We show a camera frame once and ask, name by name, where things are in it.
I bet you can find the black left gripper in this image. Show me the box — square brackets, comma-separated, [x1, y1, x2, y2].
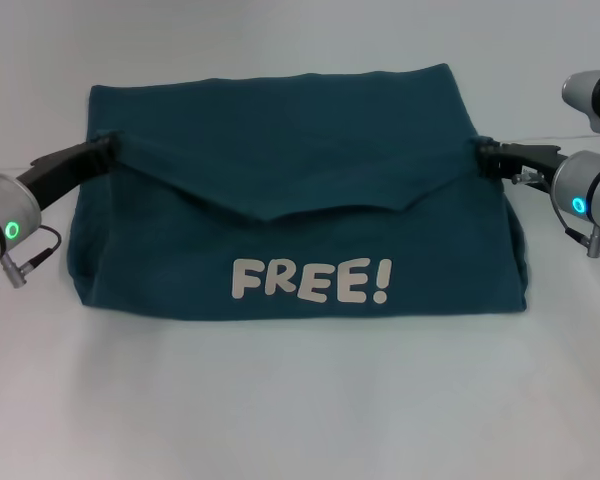
[17, 132, 126, 212]

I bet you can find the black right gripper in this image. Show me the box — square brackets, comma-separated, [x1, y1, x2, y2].
[474, 135, 569, 194]

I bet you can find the blue shirt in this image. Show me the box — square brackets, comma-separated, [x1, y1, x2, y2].
[65, 63, 530, 325]

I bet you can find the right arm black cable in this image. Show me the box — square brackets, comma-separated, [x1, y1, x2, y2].
[512, 169, 600, 259]

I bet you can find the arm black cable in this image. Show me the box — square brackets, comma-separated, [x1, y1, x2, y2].
[0, 225, 64, 290]
[512, 169, 600, 259]

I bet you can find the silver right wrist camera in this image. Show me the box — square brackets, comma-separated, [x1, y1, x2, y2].
[561, 71, 600, 136]

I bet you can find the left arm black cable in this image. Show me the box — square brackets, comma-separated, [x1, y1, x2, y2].
[0, 225, 64, 290]

